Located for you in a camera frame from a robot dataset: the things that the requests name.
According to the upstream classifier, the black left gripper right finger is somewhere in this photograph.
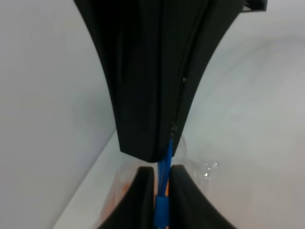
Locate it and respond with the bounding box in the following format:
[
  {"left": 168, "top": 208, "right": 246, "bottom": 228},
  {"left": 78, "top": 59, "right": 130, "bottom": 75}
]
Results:
[{"left": 169, "top": 165, "right": 234, "bottom": 229}]

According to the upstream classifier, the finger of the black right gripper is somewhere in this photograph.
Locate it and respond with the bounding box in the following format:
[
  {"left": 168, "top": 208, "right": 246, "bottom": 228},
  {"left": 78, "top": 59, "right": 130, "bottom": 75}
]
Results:
[
  {"left": 75, "top": 0, "right": 161, "bottom": 163},
  {"left": 157, "top": 0, "right": 244, "bottom": 159}
]

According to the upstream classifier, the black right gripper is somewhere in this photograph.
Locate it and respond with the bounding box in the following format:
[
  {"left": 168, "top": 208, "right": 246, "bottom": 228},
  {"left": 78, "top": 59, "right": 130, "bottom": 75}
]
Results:
[{"left": 242, "top": 0, "right": 268, "bottom": 12}]

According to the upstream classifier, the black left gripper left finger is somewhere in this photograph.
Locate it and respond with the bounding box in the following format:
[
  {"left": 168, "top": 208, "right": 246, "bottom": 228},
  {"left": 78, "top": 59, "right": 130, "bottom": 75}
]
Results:
[{"left": 98, "top": 167, "right": 154, "bottom": 229}]

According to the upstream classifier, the blue zipper slider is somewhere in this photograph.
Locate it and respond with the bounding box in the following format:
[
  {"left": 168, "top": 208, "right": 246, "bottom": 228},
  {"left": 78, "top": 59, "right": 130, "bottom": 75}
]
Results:
[{"left": 153, "top": 196, "right": 169, "bottom": 229}]

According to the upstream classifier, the clear zip bag blue seal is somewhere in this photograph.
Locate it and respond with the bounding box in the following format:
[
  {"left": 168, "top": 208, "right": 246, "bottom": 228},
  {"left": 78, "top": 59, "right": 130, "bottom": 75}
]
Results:
[{"left": 94, "top": 137, "right": 218, "bottom": 229}]

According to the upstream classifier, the orange toy fruit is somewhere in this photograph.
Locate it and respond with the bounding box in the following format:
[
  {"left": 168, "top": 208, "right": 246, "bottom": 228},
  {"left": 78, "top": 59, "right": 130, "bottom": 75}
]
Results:
[{"left": 98, "top": 167, "right": 170, "bottom": 229}]

